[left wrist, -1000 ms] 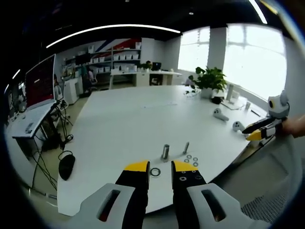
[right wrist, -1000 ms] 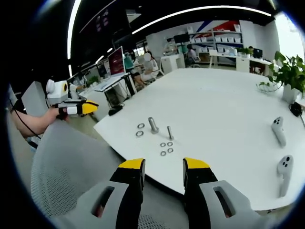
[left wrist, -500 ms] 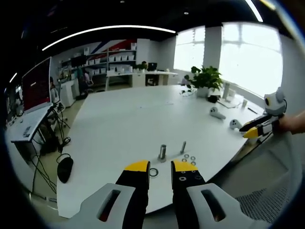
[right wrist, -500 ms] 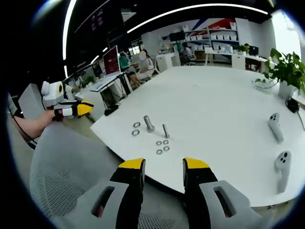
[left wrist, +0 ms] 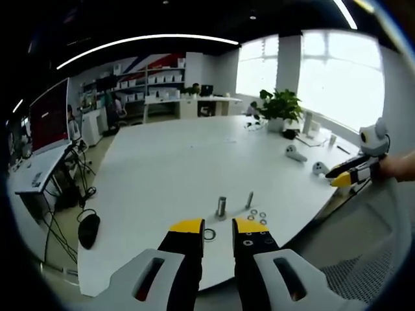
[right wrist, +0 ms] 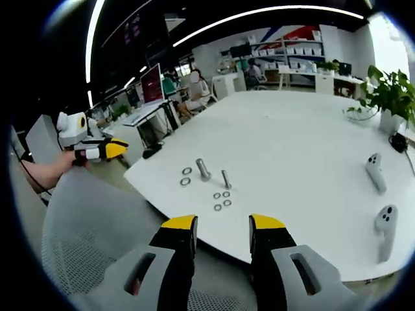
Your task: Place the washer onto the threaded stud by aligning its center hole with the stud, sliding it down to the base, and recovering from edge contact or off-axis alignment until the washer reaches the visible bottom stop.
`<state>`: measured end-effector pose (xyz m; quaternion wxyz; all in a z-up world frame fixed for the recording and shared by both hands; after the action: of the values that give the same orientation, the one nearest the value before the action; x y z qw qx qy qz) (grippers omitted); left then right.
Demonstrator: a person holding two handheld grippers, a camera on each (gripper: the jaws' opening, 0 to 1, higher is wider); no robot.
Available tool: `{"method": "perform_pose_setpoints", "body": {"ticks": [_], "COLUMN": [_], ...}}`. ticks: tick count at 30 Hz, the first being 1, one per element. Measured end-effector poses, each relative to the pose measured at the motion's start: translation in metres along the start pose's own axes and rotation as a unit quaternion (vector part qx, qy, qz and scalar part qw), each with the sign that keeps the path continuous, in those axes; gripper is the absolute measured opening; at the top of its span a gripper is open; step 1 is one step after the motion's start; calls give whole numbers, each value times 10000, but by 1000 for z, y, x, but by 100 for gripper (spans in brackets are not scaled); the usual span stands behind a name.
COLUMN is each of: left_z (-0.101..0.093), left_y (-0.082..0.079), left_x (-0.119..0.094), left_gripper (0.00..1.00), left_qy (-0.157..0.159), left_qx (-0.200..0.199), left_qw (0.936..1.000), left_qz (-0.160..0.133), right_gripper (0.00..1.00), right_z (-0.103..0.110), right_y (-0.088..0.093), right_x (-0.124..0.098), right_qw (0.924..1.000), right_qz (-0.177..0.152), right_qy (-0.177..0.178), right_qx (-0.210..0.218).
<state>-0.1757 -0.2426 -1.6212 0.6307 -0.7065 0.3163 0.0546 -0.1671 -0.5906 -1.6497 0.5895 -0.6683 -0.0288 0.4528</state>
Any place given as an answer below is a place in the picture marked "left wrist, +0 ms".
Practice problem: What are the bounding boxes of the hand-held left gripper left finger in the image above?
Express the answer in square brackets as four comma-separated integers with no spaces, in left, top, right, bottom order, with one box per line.
[102,218,206,311]

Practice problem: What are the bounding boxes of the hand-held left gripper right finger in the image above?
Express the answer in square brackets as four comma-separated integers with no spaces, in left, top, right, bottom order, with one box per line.
[231,217,370,311]

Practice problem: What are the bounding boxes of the white handheld controller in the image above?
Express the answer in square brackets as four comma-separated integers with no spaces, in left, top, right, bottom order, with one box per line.
[312,161,331,176]
[285,144,308,163]

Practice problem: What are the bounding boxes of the white upright bottle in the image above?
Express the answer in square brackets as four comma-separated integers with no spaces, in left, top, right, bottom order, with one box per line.
[302,111,314,135]

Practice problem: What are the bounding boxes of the grey mesh office chair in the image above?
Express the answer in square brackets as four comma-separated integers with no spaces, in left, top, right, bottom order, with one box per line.
[316,176,406,305]

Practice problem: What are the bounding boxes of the green potted plant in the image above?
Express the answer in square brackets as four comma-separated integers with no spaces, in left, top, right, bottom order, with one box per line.
[258,88,305,133]

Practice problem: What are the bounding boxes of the black object on floor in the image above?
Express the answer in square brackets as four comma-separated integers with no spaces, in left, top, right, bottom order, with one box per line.
[77,213,102,251]

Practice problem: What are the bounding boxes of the straight ceiling light strip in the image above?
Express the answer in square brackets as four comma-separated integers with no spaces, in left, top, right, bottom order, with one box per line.
[333,0,358,30]

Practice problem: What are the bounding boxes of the white office counter desk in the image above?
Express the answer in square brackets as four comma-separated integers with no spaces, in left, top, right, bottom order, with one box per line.
[143,95,243,123]

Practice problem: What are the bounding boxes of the white low cabinet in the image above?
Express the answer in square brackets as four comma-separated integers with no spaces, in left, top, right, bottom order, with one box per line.
[81,108,108,147]

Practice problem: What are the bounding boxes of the white side desk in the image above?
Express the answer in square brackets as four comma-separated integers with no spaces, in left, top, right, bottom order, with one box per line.
[13,141,76,196]

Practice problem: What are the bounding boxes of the large monitor with red screen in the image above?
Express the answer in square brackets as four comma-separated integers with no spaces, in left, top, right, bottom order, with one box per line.
[28,77,73,156]

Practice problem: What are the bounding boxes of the curved ceiling light strip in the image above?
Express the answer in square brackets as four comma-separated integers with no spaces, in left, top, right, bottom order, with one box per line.
[56,34,241,71]

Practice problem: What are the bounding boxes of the thick metal cylinder post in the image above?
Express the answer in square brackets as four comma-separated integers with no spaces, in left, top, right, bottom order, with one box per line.
[214,195,228,222]

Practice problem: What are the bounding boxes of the black floor cables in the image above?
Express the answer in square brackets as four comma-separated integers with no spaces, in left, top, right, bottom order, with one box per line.
[40,145,98,265]

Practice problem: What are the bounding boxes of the wall shelf with white bins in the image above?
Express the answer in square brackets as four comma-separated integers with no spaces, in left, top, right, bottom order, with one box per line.
[80,58,187,104]

